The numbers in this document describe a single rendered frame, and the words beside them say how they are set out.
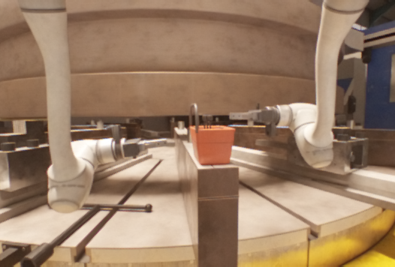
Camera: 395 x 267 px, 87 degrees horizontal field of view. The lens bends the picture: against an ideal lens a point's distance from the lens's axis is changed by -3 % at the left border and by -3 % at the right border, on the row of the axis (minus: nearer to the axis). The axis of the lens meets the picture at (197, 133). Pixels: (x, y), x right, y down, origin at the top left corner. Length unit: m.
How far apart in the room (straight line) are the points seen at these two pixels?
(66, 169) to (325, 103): 0.81
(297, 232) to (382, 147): 1.86
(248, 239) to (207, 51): 1.20
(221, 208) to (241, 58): 1.21
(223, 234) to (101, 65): 1.33
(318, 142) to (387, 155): 2.05
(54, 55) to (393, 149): 2.84
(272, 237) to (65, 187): 0.87
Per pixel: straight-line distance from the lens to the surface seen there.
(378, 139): 2.86
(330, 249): 1.48
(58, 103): 0.68
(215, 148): 0.73
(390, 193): 1.70
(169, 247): 1.02
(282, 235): 1.16
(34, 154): 1.57
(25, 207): 1.61
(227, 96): 1.45
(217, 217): 0.77
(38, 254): 1.07
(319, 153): 0.88
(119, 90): 1.45
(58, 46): 0.69
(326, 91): 0.79
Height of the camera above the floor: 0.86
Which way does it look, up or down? 5 degrees down
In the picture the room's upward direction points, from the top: 1 degrees counter-clockwise
